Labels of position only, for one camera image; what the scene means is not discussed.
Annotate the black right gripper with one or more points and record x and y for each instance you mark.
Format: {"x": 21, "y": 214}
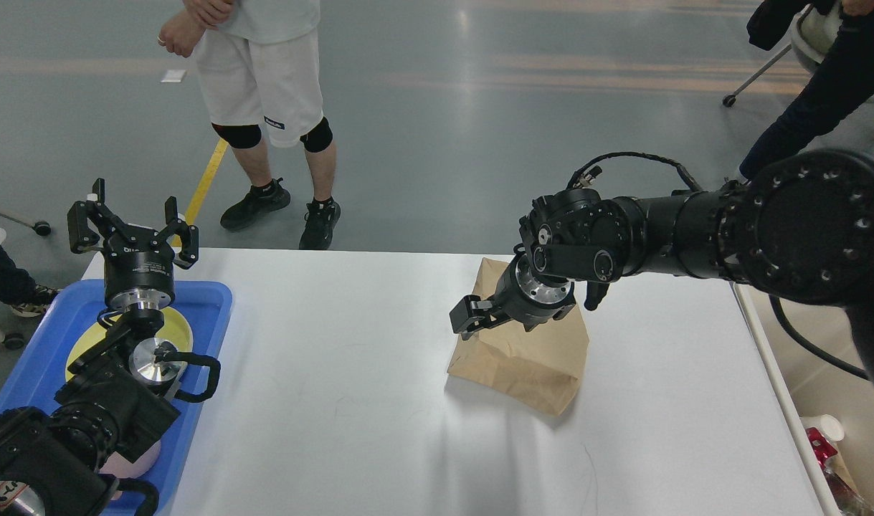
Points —
{"x": 519, "y": 296}

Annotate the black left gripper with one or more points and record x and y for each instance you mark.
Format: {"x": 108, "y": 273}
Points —
{"x": 130, "y": 272}

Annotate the brown paper bag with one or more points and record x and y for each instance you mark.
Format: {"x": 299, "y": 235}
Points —
{"x": 542, "y": 369}

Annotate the yellow round plate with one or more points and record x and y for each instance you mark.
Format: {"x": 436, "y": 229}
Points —
{"x": 175, "y": 328}

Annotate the crushed red can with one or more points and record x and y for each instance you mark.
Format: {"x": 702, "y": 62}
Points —
{"x": 822, "y": 449}

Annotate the white paper cup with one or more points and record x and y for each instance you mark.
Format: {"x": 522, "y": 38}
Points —
{"x": 829, "y": 426}

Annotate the aluminium foil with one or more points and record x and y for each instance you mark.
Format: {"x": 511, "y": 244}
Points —
{"x": 848, "y": 501}

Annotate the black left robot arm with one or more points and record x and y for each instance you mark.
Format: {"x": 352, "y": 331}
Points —
{"x": 118, "y": 398}

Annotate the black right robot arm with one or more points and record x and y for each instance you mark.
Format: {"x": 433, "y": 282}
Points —
{"x": 802, "y": 230}

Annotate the white chair leg with caster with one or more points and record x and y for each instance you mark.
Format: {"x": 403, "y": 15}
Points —
{"x": 40, "y": 227}

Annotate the seated person dark trousers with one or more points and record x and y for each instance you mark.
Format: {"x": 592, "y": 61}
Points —
{"x": 20, "y": 292}

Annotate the blue plastic tray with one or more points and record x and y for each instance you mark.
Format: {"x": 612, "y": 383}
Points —
{"x": 40, "y": 371}

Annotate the person in black shorts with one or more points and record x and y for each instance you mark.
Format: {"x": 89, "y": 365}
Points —
{"x": 258, "y": 65}

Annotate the beige plastic bin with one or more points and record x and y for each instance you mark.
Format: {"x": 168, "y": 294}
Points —
{"x": 809, "y": 387}

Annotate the white office chair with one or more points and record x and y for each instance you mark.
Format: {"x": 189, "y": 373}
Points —
{"x": 807, "y": 28}

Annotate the person in dark trousers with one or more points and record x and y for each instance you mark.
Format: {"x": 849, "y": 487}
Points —
{"x": 842, "y": 82}

